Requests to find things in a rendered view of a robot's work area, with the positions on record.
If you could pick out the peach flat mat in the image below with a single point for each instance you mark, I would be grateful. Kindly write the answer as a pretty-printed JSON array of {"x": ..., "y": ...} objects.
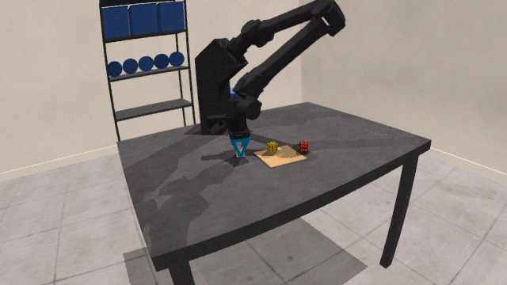
[{"x": 285, "y": 155}]

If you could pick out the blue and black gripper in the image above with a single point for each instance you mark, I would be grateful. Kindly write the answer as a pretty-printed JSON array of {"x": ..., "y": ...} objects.
[{"x": 243, "y": 135}]

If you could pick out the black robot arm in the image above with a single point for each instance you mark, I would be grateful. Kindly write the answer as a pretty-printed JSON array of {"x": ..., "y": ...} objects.
[{"x": 260, "y": 33}]

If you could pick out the yellow die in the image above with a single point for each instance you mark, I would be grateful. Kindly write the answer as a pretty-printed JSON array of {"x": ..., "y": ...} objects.
[{"x": 272, "y": 147}]

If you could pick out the red die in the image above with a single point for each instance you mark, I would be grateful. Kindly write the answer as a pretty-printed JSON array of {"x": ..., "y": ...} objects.
[{"x": 303, "y": 146}]

